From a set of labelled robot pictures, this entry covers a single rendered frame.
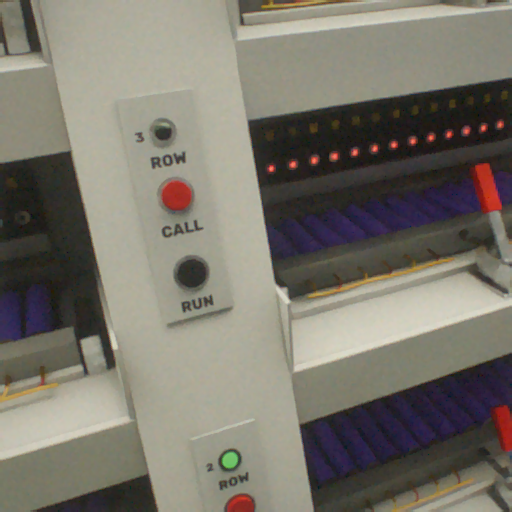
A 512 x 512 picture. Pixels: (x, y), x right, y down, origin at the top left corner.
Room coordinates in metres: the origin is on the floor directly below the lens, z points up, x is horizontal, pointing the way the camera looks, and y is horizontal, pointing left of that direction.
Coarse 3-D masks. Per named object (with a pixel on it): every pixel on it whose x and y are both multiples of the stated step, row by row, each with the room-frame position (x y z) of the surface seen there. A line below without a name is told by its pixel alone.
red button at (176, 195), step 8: (168, 184) 0.31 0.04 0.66; (176, 184) 0.31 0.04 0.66; (184, 184) 0.31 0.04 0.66; (168, 192) 0.31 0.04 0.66; (176, 192) 0.31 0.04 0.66; (184, 192) 0.31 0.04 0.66; (168, 200) 0.31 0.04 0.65; (176, 200) 0.31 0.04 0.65; (184, 200) 0.31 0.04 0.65; (168, 208) 0.31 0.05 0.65; (176, 208) 0.31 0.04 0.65; (184, 208) 0.31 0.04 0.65
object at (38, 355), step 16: (32, 336) 0.35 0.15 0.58; (48, 336) 0.34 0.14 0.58; (64, 336) 0.34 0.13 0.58; (0, 352) 0.33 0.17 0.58; (16, 352) 0.33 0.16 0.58; (32, 352) 0.33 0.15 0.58; (48, 352) 0.33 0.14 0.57; (64, 352) 0.34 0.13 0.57; (80, 352) 0.35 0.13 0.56; (0, 368) 0.33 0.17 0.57; (16, 368) 0.33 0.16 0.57; (32, 368) 0.33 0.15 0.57; (48, 368) 0.34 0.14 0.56; (64, 368) 0.34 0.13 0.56; (0, 384) 0.33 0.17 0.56; (48, 384) 0.32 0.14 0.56; (0, 400) 0.31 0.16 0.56
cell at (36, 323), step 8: (32, 288) 0.41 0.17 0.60; (40, 288) 0.41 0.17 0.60; (32, 296) 0.40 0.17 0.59; (40, 296) 0.40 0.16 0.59; (48, 296) 0.41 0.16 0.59; (32, 304) 0.39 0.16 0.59; (40, 304) 0.39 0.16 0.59; (48, 304) 0.40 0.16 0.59; (32, 312) 0.38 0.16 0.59; (40, 312) 0.38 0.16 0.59; (48, 312) 0.38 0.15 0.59; (32, 320) 0.37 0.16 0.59; (40, 320) 0.37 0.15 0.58; (48, 320) 0.37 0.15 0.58; (32, 328) 0.36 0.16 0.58; (40, 328) 0.36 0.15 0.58; (48, 328) 0.36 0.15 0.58
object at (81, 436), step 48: (0, 240) 0.45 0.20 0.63; (48, 240) 0.46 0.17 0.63; (96, 288) 0.44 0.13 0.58; (96, 336) 0.33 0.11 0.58; (96, 384) 0.33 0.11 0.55; (0, 432) 0.30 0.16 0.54; (48, 432) 0.29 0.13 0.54; (96, 432) 0.29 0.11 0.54; (0, 480) 0.28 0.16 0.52; (48, 480) 0.29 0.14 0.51; (96, 480) 0.30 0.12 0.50
